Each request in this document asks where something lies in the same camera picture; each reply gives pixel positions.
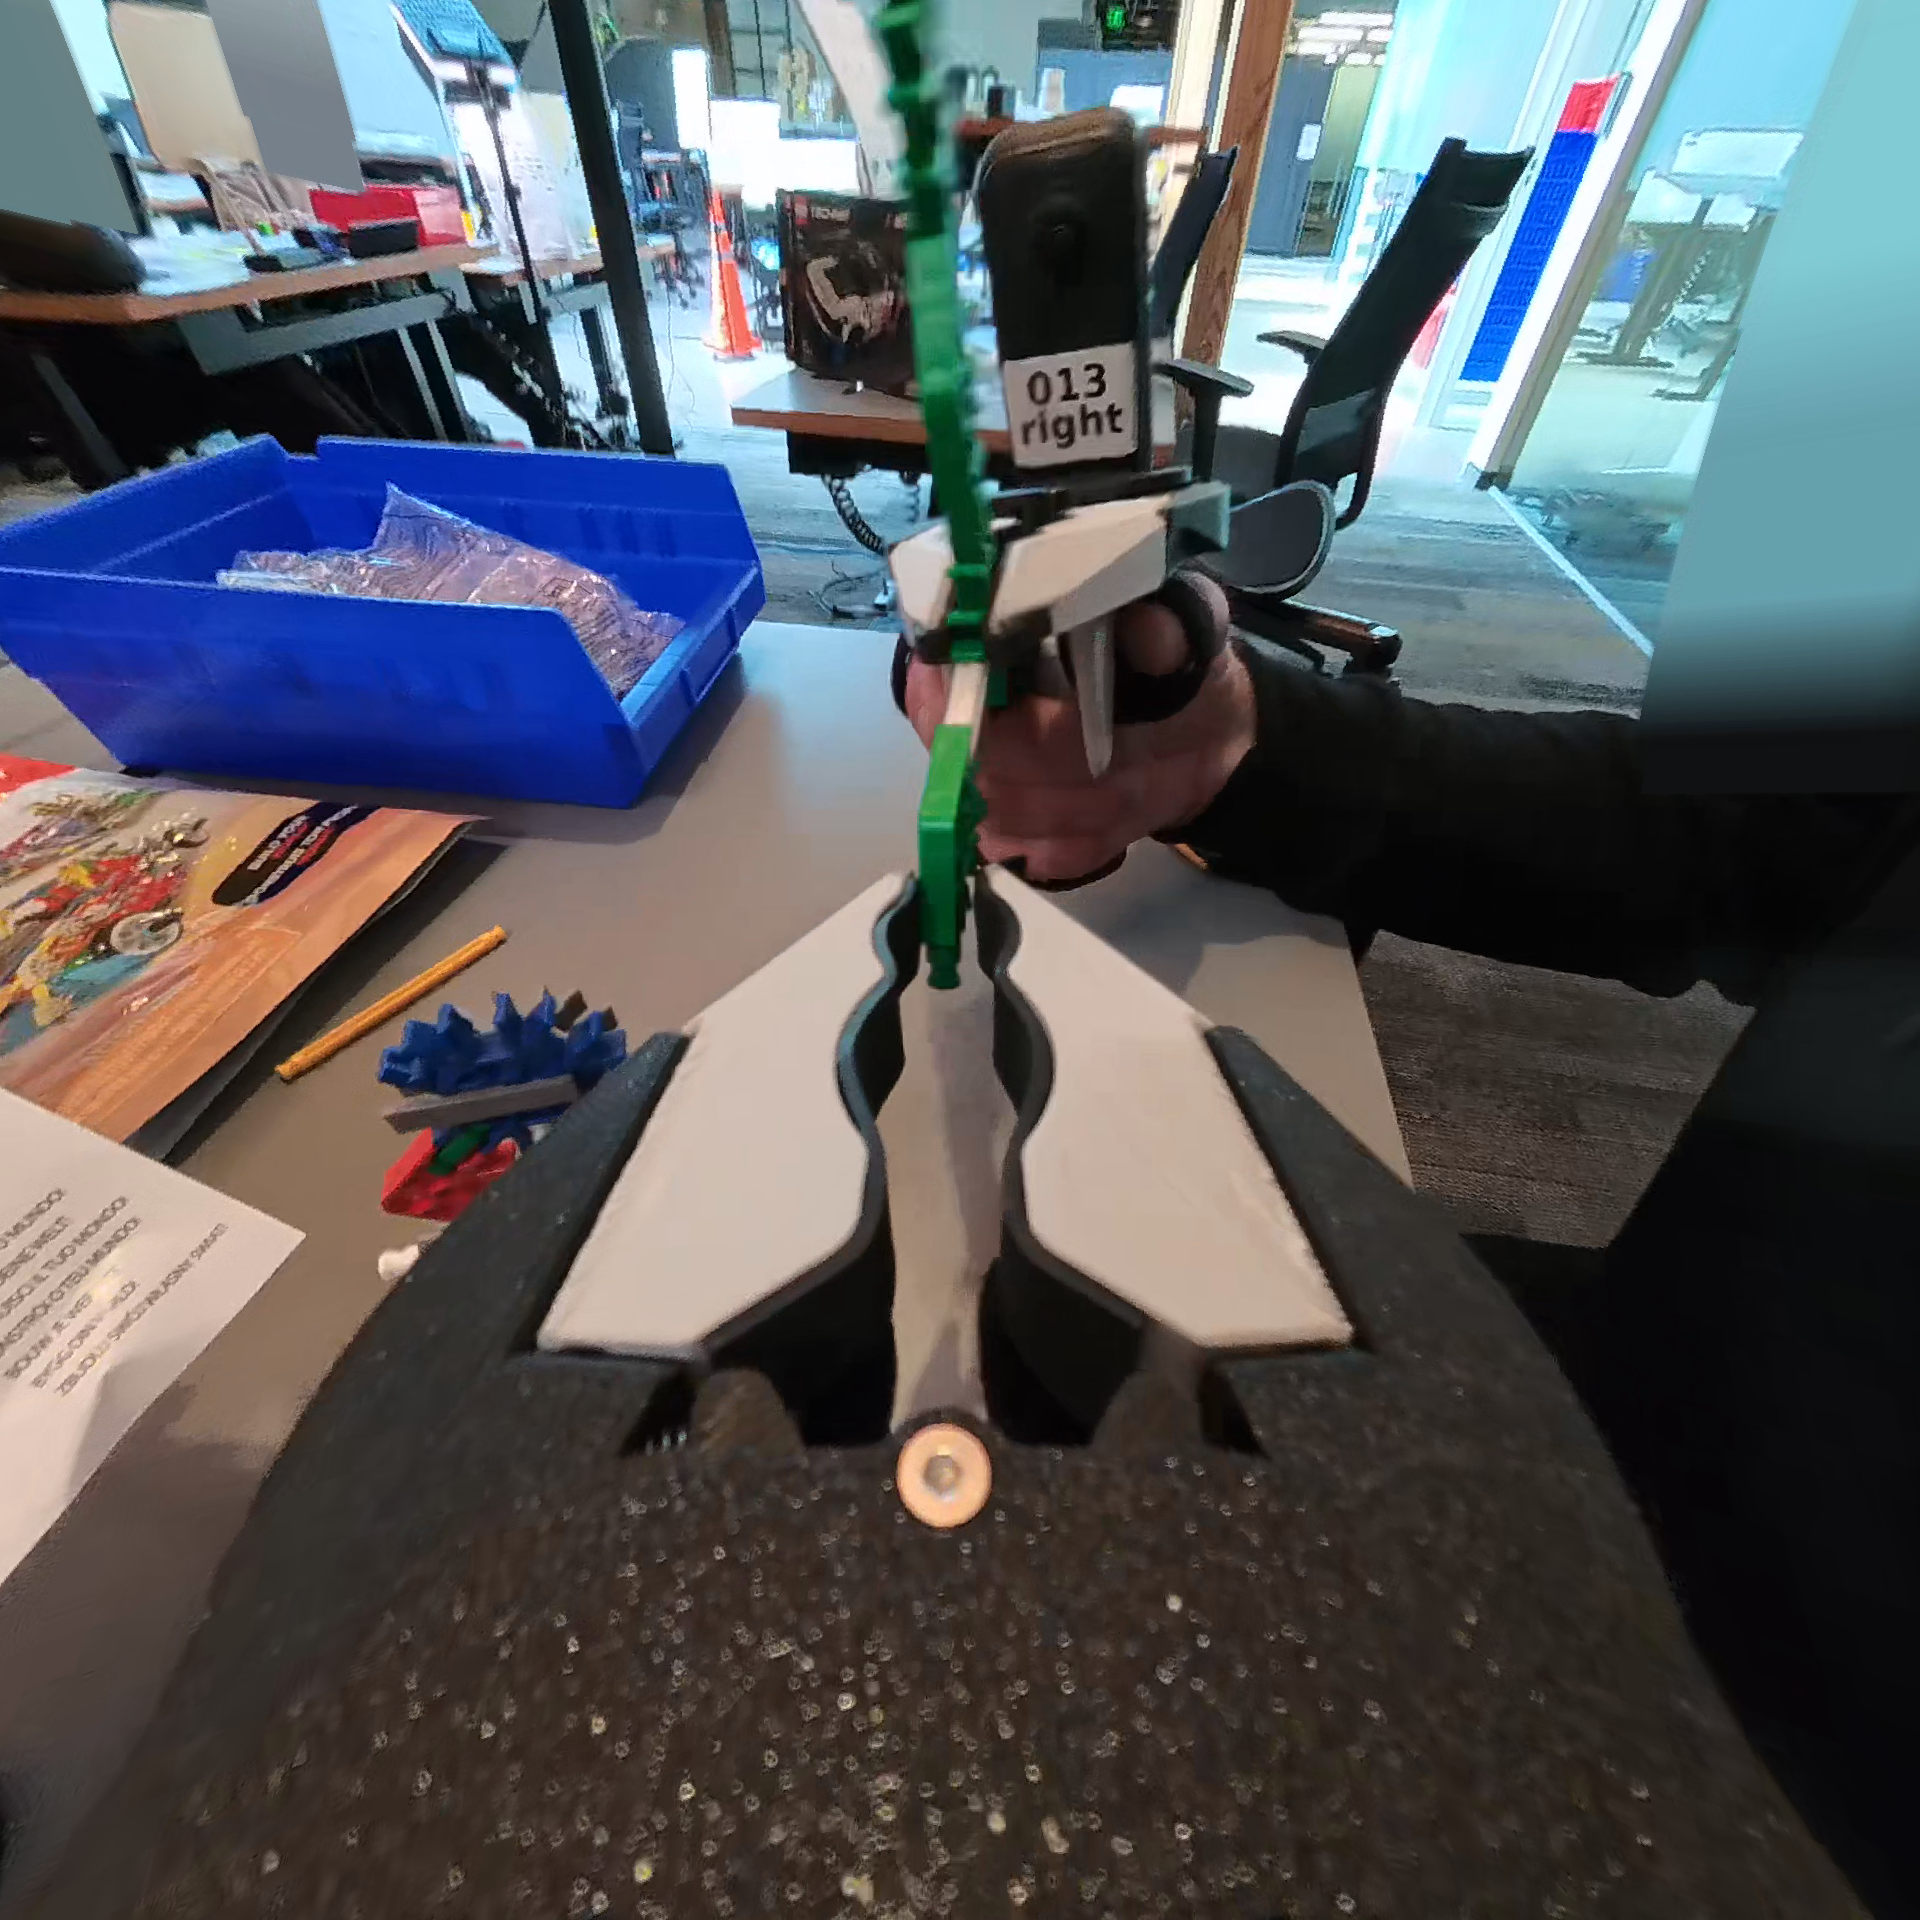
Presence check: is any orange traffic cone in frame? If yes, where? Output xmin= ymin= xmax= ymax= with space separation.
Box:
xmin=704 ymin=186 xmax=762 ymax=364

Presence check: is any person's right hand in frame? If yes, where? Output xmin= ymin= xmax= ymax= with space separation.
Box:
xmin=897 ymin=639 xmax=1265 ymax=889

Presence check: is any dark metal pole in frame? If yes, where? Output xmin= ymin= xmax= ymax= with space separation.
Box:
xmin=545 ymin=0 xmax=682 ymax=459

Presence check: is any colourful toy construction model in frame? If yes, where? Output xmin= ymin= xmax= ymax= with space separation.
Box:
xmin=373 ymin=987 xmax=633 ymax=1288

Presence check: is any red toolbox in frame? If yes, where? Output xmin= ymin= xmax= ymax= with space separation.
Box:
xmin=306 ymin=180 xmax=468 ymax=251

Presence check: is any wooden top office desk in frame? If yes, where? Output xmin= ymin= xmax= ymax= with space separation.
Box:
xmin=0 ymin=238 xmax=501 ymax=486

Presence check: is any person's black clothing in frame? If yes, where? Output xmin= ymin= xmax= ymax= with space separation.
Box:
xmin=1464 ymin=840 xmax=1920 ymax=1906

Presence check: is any stack of blue crates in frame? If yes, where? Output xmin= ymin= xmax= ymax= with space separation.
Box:
xmin=1457 ymin=130 xmax=1601 ymax=386

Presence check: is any white printed instruction sheet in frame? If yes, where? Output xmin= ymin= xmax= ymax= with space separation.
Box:
xmin=0 ymin=1087 xmax=310 ymax=1587

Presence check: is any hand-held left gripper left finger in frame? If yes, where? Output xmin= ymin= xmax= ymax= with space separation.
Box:
xmin=536 ymin=874 xmax=922 ymax=1354

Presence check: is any orange toy rod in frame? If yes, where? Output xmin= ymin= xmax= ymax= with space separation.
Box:
xmin=272 ymin=927 xmax=509 ymax=1084

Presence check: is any person's right forearm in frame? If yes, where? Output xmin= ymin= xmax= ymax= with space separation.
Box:
xmin=1184 ymin=644 xmax=1920 ymax=1010

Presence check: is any clear plastic parts bag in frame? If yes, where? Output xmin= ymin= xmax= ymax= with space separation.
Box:
xmin=216 ymin=481 xmax=690 ymax=703

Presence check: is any black printed box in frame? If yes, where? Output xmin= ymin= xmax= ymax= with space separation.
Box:
xmin=776 ymin=186 xmax=928 ymax=402

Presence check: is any blue plastic bin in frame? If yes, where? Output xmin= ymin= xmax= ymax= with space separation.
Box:
xmin=0 ymin=432 xmax=771 ymax=814

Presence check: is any green connector with lime rod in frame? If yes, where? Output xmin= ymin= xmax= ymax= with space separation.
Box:
xmin=873 ymin=0 xmax=1000 ymax=994

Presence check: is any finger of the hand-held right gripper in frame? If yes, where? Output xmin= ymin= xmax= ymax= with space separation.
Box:
xmin=988 ymin=498 xmax=1176 ymax=627
xmin=888 ymin=526 xmax=964 ymax=648

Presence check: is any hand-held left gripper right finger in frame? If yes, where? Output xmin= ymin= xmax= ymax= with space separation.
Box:
xmin=979 ymin=872 xmax=1356 ymax=1356

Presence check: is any wooden post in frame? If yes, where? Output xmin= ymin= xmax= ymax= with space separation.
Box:
xmin=1182 ymin=0 xmax=1298 ymax=379

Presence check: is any black office chair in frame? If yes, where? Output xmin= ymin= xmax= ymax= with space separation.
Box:
xmin=1198 ymin=136 xmax=1540 ymax=681
xmin=1145 ymin=142 xmax=1242 ymax=367

